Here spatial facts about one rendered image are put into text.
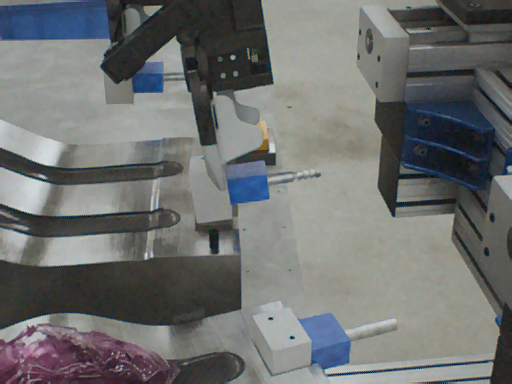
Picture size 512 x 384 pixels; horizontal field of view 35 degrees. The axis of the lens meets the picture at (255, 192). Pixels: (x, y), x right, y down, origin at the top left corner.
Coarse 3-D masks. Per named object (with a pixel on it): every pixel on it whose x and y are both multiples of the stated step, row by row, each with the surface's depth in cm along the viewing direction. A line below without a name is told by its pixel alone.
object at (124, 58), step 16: (176, 0) 74; (192, 0) 74; (160, 16) 74; (176, 16) 74; (192, 16) 75; (144, 32) 75; (160, 32) 75; (176, 32) 75; (112, 48) 77; (128, 48) 76; (144, 48) 76; (160, 48) 76; (112, 64) 76; (128, 64) 76; (144, 64) 78; (112, 80) 77
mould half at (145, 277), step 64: (0, 128) 97; (0, 192) 86; (64, 192) 90; (128, 192) 90; (0, 256) 78; (64, 256) 80; (128, 256) 79; (192, 256) 79; (0, 320) 81; (128, 320) 82
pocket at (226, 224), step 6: (234, 210) 87; (234, 216) 87; (204, 222) 88; (210, 222) 88; (216, 222) 88; (222, 222) 88; (228, 222) 88; (234, 222) 86; (198, 228) 88; (204, 228) 88; (210, 228) 88; (216, 228) 88; (222, 228) 88; (228, 228) 88; (234, 228) 85
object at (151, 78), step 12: (144, 72) 105; (156, 72) 105; (180, 72) 107; (108, 84) 105; (120, 84) 105; (132, 84) 106; (144, 84) 106; (156, 84) 106; (108, 96) 106; (120, 96) 106; (132, 96) 106
